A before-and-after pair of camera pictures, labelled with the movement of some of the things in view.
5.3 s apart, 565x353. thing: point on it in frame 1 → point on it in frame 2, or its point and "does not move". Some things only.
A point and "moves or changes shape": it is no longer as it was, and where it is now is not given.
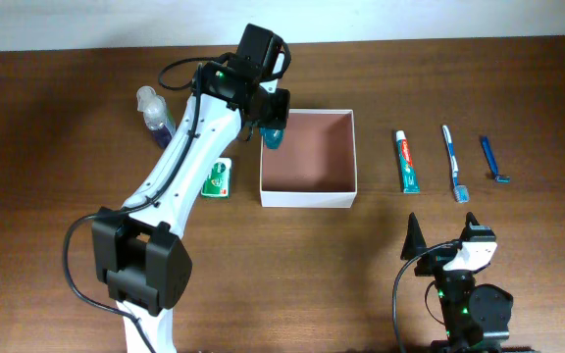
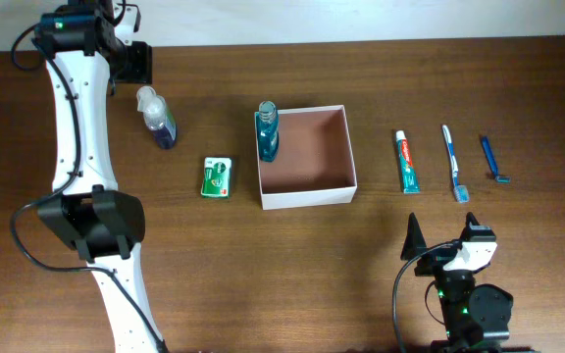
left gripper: [281, 115] → [142, 63]
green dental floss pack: [218, 184] does not move
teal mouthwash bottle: [273, 137] moves or changes shape
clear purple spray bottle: [155, 114] does not move
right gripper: [435, 259] does not move
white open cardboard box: [315, 165] does not move
